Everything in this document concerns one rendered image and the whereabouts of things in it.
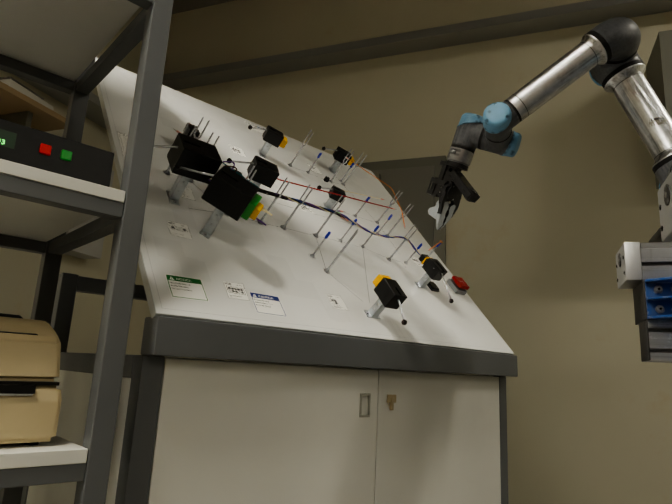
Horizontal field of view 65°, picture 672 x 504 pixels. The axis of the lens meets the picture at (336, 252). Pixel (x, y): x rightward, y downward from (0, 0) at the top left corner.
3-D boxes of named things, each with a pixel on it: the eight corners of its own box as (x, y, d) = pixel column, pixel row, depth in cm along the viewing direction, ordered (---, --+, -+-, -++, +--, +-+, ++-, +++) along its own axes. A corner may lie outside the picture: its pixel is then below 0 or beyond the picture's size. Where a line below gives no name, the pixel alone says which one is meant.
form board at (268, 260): (151, 320, 90) (155, 313, 89) (90, 61, 154) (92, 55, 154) (510, 357, 167) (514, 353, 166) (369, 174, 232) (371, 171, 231)
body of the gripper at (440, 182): (438, 199, 172) (451, 163, 170) (460, 205, 166) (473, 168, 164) (425, 194, 166) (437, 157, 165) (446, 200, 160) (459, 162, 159)
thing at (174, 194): (113, 172, 114) (139, 117, 108) (188, 195, 125) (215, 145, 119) (116, 191, 109) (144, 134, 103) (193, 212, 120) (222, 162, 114)
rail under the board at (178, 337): (518, 376, 164) (517, 355, 165) (153, 355, 87) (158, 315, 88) (502, 376, 168) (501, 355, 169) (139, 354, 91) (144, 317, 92)
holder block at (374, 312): (382, 342, 125) (407, 313, 121) (360, 304, 132) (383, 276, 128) (395, 343, 128) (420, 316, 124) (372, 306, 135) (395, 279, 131)
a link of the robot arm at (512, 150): (512, 148, 150) (475, 138, 154) (513, 163, 160) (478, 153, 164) (522, 123, 150) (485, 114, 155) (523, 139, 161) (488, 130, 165)
